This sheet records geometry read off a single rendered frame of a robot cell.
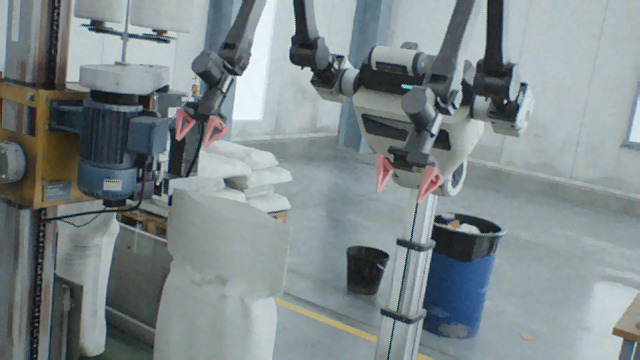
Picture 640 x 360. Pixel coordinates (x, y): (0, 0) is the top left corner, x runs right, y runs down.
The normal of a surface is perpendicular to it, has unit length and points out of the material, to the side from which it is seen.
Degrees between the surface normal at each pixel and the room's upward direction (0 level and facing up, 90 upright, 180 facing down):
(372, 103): 40
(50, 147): 90
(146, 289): 90
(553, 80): 90
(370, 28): 90
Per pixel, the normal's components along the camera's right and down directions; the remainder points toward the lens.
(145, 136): -0.17, 0.17
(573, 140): -0.54, 0.08
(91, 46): 0.82, 0.22
